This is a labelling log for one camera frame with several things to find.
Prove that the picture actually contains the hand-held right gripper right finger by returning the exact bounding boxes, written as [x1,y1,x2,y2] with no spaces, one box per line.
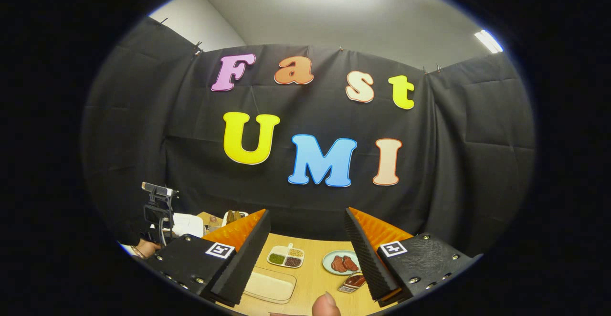
[344,206,483,307]

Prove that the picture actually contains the clear glass tray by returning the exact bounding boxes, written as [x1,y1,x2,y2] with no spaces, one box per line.
[243,267,297,305]

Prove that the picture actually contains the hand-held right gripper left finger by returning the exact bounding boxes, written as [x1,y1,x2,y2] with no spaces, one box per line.
[143,209,271,307]

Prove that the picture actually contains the metal wire chopstick holder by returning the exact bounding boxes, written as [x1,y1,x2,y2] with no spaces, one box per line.
[338,272,367,294]

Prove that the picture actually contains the ceiling light panel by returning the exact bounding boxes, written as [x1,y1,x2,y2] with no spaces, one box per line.
[474,30,504,53]

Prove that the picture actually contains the pale green plate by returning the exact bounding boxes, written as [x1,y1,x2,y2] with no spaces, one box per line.
[322,250,362,276]

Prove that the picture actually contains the white rice cooker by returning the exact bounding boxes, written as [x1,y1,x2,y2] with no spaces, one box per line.
[165,212,207,238]

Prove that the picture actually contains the white toaster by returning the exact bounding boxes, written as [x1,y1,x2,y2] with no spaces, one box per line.
[222,210,249,228]

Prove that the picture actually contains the white divided grain dish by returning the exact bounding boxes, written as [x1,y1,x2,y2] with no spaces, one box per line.
[267,243,305,269]

